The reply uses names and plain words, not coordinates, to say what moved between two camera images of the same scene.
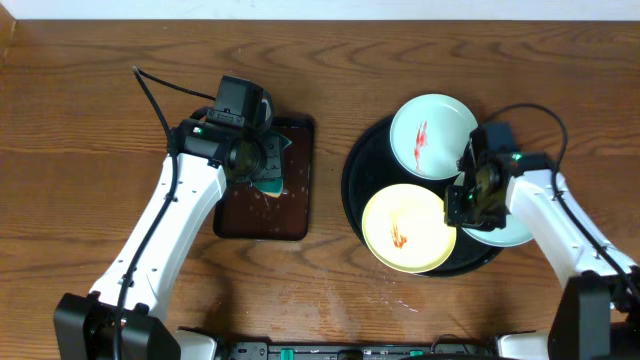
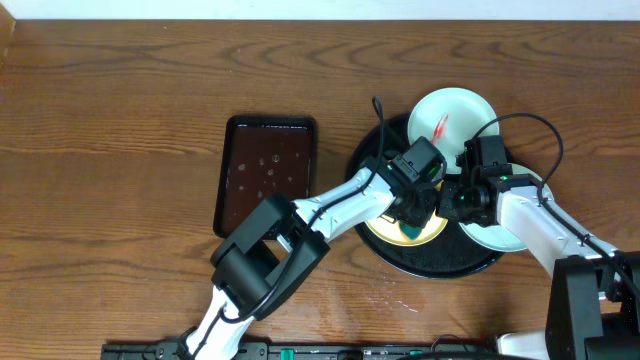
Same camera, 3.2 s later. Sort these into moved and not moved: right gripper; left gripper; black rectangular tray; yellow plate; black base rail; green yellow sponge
Moved: green yellow sponge; left gripper; yellow plate
Not moved: black base rail; black rectangular tray; right gripper
